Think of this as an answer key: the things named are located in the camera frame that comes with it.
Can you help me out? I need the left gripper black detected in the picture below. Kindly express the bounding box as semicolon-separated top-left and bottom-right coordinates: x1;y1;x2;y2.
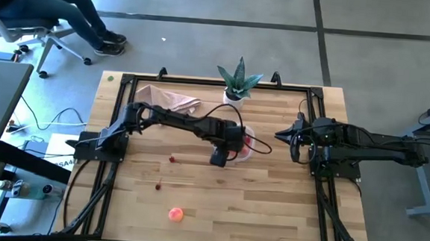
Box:
208;120;247;170

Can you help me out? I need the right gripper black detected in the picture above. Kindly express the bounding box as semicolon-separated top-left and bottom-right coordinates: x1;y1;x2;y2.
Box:
273;111;347;161

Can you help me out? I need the clear plastic tupperware container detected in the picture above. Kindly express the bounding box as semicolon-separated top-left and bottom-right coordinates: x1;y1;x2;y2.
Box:
231;124;258;165

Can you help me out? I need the white plant pot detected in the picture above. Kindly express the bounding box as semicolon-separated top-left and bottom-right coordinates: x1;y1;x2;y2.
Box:
222;90;246;110

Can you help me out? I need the toy peach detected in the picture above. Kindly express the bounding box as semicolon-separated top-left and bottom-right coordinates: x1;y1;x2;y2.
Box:
168;206;185;224

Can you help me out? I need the green snake plant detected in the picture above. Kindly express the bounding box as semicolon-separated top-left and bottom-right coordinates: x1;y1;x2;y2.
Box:
215;55;266;101

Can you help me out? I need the beige folded cloth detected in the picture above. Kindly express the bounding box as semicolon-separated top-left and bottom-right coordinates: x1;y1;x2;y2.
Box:
134;84;204;116

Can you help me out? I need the blue grey table stand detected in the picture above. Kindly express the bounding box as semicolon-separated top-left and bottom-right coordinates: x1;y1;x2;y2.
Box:
399;90;430;219

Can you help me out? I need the white printed paper sheet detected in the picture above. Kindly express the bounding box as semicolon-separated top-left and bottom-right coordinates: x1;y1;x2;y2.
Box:
43;132;83;173

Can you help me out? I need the white cylindrical device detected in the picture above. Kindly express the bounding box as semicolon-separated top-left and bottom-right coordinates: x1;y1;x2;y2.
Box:
40;184;65;198

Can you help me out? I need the small bottle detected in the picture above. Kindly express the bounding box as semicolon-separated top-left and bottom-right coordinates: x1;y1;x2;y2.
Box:
0;178;33;200

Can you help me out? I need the grey desk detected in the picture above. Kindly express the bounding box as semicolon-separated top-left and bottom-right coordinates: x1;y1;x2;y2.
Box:
0;61;35;169

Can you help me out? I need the white office chair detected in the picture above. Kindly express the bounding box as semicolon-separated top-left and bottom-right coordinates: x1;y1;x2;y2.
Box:
0;0;97;82

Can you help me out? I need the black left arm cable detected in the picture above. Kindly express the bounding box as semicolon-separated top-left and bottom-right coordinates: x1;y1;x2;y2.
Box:
199;101;276;166

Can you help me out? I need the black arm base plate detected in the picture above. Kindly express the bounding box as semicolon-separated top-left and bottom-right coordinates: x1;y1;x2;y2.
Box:
63;128;130;164
308;155;363;182

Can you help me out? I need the black aluminium table frame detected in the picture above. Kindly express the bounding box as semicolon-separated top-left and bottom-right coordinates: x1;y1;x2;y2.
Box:
51;68;381;241

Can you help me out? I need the white floor cable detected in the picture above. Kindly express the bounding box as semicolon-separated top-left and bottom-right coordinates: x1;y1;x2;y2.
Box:
6;117;89;140

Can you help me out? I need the black floor cable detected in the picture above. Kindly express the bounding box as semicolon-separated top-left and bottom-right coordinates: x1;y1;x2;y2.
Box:
18;96;89;134

